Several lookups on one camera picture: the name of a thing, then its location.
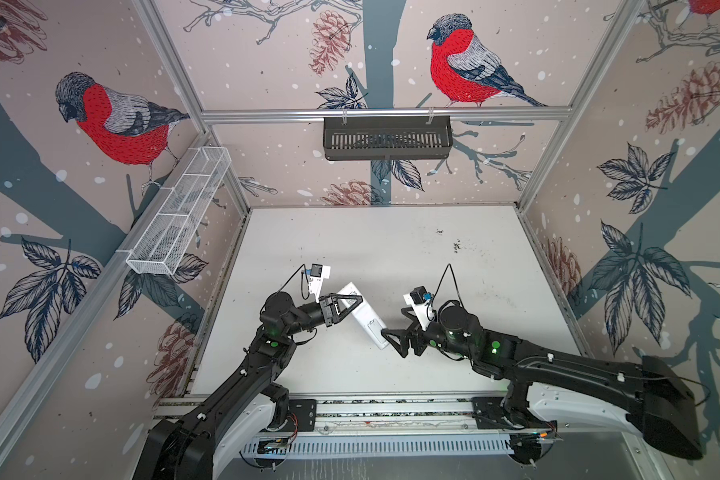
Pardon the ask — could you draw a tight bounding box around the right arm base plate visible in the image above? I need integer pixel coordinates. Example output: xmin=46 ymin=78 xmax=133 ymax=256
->
xmin=470 ymin=397 xmax=557 ymax=431

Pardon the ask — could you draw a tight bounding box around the camera black cable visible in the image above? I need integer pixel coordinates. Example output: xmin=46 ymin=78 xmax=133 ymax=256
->
xmin=431 ymin=263 xmax=464 ymax=310
xmin=277 ymin=263 xmax=313 ymax=301

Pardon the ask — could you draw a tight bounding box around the left camera black cable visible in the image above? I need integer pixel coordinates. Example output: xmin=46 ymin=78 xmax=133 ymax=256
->
xmin=277 ymin=263 xmax=313 ymax=301

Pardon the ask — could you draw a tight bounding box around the black hanging wire basket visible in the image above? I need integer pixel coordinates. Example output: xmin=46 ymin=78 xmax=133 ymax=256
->
xmin=323 ymin=116 xmax=453 ymax=161

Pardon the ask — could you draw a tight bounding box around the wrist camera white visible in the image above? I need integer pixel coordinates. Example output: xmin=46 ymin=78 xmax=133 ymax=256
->
xmin=306 ymin=263 xmax=331 ymax=300
xmin=403 ymin=286 xmax=435 ymax=331

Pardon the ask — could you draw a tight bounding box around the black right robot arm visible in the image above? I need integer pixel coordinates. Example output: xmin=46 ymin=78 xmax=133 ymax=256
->
xmin=382 ymin=301 xmax=704 ymax=460

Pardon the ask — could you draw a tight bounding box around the white remote control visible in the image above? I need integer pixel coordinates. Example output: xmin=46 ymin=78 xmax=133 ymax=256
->
xmin=338 ymin=282 xmax=389 ymax=350

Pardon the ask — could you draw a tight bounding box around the horizontal aluminium frame bar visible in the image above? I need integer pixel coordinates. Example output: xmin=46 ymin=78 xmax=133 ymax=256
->
xmin=200 ymin=106 xmax=573 ymax=125

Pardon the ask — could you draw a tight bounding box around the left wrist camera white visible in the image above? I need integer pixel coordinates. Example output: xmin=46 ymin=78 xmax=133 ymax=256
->
xmin=306 ymin=263 xmax=331 ymax=300

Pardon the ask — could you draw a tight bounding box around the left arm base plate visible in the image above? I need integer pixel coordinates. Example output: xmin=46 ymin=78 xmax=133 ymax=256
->
xmin=266 ymin=399 xmax=317 ymax=433

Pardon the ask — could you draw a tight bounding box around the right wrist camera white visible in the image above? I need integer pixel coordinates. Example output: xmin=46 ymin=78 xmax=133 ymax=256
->
xmin=403 ymin=286 xmax=435 ymax=331

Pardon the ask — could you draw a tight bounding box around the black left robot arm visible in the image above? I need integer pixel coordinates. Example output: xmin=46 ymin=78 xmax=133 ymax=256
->
xmin=133 ymin=291 xmax=363 ymax=479

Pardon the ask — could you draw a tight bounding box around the white mesh wire tray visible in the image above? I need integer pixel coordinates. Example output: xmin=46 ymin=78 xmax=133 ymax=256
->
xmin=126 ymin=146 xmax=231 ymax=275

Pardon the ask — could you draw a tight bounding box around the right camera black cable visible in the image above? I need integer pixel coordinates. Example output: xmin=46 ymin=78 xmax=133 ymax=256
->
xmin=431 ymin=263 xmax=464 ymax=310

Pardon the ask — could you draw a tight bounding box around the aluminium mounting rail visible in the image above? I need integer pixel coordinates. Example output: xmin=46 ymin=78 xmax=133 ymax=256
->
xmin=152 ymin=391 xmax=646 ymax=438

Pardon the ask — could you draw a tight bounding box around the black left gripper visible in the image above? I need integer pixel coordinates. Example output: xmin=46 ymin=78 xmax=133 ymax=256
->
xmin=283 ymin=294 xmax=361 ymax=339

